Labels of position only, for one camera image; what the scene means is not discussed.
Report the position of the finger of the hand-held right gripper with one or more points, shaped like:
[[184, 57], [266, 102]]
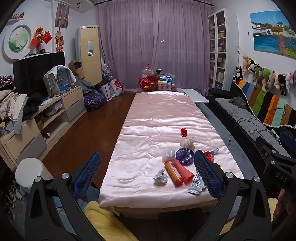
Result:
[[263, 146], [279, 172]]

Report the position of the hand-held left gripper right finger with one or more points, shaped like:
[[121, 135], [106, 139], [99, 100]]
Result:
[[207, 176]]

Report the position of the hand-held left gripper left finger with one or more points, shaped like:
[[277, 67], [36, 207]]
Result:
[[86, 173]]

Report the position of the white sachet wrapper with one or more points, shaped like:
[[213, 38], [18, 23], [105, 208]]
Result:
[[196, 185]]

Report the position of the red wrapper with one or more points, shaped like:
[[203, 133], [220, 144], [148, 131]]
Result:
[[209, 155]]

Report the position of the red tube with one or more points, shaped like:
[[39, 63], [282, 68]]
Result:
[[183, 171]]

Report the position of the clear plastic wrap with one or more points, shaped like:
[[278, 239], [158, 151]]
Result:
[[185, 154]]

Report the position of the orange tube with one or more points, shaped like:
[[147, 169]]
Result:
[[173, 173]]

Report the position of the white plastic bag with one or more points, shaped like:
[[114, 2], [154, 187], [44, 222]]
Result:
[[188, 143]]

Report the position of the silver foil ball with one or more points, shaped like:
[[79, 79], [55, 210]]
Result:
[[161, 178]]

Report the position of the person's right hand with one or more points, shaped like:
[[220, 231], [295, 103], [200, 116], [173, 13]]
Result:
[[283, 204]]

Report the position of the white power strip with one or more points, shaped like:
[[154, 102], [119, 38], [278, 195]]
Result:
[[275, 134]]

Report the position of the dark blue cushion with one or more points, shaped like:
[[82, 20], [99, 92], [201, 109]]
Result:
[[288, 140]]

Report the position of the purple plastic plate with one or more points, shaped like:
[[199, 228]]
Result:
[[181, 162]]

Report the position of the grey sofa mat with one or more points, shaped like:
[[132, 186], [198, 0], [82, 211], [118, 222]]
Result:
[[245, 120]]

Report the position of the black sofa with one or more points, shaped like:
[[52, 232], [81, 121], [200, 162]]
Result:
[[231, 125]]

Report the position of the striped crochet blanket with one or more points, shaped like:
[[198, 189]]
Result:
[[263, 102]]

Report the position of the small red lantern ornament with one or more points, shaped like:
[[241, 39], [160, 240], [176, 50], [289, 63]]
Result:
[[184, 131]]

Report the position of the dark green cloth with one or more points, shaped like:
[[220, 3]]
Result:
[[238, 102]]

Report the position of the yellow fluffy blanket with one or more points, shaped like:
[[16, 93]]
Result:
[[106, 222]]

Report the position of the black cushion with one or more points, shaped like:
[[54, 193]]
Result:
[[219, 93]]

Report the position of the row of plush toys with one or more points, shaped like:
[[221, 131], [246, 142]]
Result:
[[268, 75]]

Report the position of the pink satin tablecloth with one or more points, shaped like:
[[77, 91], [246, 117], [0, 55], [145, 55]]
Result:
[[150, 129]]

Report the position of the beige television cabinet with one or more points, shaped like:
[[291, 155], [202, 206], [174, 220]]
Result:
[[71, 102]]

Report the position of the purple bag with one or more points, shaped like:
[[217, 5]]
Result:
[[94, 99]]

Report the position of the black and white cat plush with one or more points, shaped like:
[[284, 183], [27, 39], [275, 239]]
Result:
[[238, 75]]

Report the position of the pile of shoes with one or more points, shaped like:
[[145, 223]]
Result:
[[12, 197]]

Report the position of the grey folding table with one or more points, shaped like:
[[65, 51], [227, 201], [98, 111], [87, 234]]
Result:
[[196, 96]]

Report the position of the grey clothes heap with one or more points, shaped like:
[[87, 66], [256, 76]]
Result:
[[85, 85]]

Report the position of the red and white bag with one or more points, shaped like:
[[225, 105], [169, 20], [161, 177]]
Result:
[[116, 87]]

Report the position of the white canister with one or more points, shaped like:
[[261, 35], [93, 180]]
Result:
[[159, 86], [170, 86], [164, 85]]

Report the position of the cage covered with grey blanket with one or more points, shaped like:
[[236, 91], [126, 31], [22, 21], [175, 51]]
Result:
[[54, 81]]

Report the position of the pile of clothes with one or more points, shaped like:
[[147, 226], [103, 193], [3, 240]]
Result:
[[16, 104]]

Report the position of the cardboard box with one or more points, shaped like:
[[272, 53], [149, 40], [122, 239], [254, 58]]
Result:
[[77, 68]]

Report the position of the clear storage box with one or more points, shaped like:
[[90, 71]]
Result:
[[167, 76]]

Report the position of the white glass-door bookshelf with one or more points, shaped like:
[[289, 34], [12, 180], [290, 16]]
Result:
[[219, 46]]

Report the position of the red plastic basket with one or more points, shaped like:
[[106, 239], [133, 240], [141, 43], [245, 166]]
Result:
[[148, 83]]

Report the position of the black television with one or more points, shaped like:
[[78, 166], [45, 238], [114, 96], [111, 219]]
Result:
[[30, 71]]

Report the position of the standing air conditioner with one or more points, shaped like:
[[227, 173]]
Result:
[[89, 55]]

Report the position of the large clear plastic bag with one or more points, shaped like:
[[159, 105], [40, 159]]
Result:
[[149, 71]]

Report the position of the purple curtain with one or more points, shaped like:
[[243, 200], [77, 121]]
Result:
[[138, 46]]

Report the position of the small red flag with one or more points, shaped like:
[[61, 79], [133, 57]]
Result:
[[34, 40], [47, 37]]

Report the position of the artificial sunflower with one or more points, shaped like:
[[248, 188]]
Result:
[[39, 31]]

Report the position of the black curtain rod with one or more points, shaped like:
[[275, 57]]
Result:
[[152, 2]]

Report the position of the landscape wall painting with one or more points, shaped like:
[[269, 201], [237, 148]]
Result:
[[270, 32]]

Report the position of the red hanging wall ornament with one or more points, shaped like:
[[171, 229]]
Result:
[[59, 40]]

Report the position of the round lotus wall art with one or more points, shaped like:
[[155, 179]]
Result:
[[17, 40]]

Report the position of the hanging wall poster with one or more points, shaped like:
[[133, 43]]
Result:
[[62, 15]]

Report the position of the wall shelf with bird figurines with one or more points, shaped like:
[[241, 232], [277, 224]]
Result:
[[18, 16]]

